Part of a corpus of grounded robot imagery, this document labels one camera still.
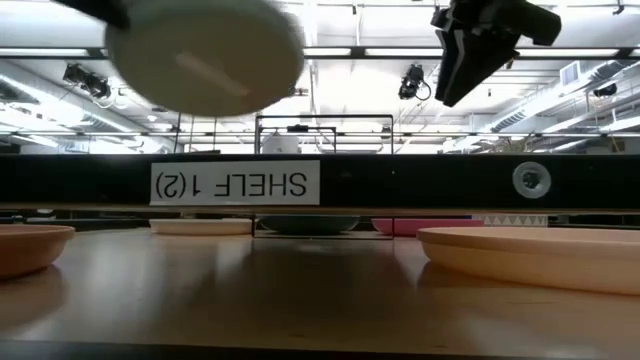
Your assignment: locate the grey round plate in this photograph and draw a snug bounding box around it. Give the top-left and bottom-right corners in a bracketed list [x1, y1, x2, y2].
[104, 0, 306, 119]

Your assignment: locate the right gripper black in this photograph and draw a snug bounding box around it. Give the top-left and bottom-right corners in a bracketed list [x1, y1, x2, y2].
[430, 0, 563, 109]

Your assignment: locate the black overhead rig beam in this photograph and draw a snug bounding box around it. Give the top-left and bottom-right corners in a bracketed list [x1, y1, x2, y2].
[0, 45, 640, 61]

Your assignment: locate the cream round plate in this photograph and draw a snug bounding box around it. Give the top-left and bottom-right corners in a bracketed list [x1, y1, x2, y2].
[148, 217, 254, 237]

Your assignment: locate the black ceiling-mounted camera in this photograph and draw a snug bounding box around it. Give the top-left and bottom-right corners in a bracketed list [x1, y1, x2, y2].
[61, 62, 113, 100]
[397, 63, 432, 102]

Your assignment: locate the teal round plate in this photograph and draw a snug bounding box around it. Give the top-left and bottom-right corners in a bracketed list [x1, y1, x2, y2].
[256, 214, 361, 237]

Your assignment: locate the orange round plate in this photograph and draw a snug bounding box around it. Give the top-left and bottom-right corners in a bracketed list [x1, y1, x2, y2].
[0, 223, 77, 280]

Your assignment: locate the peach round plate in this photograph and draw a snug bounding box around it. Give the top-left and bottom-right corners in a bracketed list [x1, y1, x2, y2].
[416, 225, 640, 296]

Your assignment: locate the black metal table frame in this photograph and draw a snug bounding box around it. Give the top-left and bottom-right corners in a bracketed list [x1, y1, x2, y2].
[0, 340, 640, 360]

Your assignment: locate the white shelf label sticker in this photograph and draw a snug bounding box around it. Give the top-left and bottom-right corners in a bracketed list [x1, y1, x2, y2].
[149, 159, 322, 207]

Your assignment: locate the pink round plate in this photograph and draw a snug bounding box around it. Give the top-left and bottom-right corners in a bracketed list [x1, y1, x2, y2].
[370, 217, 485, 238]

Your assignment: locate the black wire shelf, wooden board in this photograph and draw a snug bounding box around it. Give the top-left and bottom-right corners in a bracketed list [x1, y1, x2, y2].
[0, 113, 640, 240]

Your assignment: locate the succulent in white patterned pot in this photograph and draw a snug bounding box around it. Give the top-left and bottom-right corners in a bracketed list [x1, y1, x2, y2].
[472, 214, 550, 228]

